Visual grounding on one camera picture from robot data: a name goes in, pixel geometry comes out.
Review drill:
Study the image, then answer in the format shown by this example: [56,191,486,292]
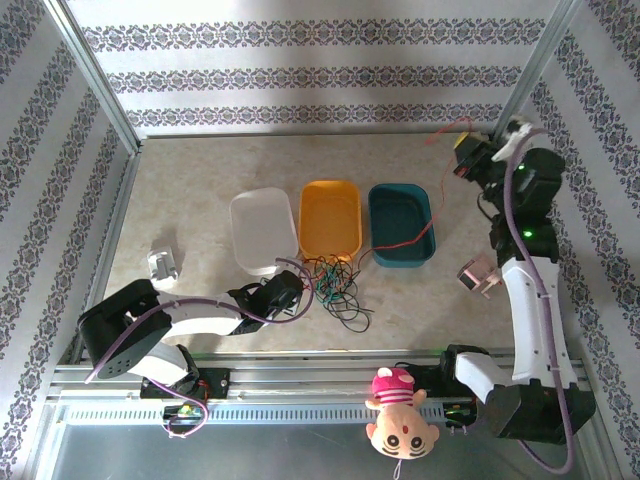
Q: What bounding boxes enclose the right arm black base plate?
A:
[394,362,481,401]

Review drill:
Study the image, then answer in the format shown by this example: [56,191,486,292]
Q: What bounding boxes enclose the aluminium back rail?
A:
[139,130,494,140]

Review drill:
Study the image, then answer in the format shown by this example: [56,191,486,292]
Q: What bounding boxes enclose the aluminium corner post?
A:
[492,0,586,144]
[42,0,143,157]

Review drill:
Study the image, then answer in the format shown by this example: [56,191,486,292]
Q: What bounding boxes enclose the small controller board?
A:
[443,402,476,429]
[162,403,206,422]

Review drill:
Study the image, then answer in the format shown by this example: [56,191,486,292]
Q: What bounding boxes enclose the thin red cable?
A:
[357,117,476,274]

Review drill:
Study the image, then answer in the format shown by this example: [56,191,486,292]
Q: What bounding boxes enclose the white plug adapter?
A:
[146,244,180,291]

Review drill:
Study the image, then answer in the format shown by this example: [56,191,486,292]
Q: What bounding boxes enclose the orange plastic bin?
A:
[298,179,364,262]

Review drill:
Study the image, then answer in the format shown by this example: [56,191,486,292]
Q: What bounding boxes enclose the teal plastic bin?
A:
[367,183,437,269]

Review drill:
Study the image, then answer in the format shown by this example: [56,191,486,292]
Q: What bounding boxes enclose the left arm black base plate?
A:
[139,367,232,401]

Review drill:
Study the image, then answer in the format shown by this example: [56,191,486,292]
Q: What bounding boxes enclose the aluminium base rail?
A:
[47,349,599,401]

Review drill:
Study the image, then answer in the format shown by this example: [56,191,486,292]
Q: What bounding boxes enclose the pink plug adapter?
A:
[457,253,503,300]

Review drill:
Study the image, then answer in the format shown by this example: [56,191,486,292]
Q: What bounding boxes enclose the white plastic bin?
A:
[228,187,300,276]

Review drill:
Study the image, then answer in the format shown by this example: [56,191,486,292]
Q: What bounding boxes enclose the slotted grey cable duct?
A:
[59,402,476,426]

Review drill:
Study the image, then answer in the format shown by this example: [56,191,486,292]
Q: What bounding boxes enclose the grey metal tray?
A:
[29,404,601,480]

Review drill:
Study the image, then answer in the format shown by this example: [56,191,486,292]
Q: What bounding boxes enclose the thin green cable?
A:
[312,264,359,306]

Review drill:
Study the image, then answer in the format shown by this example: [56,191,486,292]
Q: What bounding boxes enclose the plush doll with pink hat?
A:
[363,366,441,479]

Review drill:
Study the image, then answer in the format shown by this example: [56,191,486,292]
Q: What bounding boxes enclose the aluminium side rail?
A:
[69,149,144,364]

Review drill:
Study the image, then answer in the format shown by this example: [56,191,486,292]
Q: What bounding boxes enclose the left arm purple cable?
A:
[84,255,315,439]

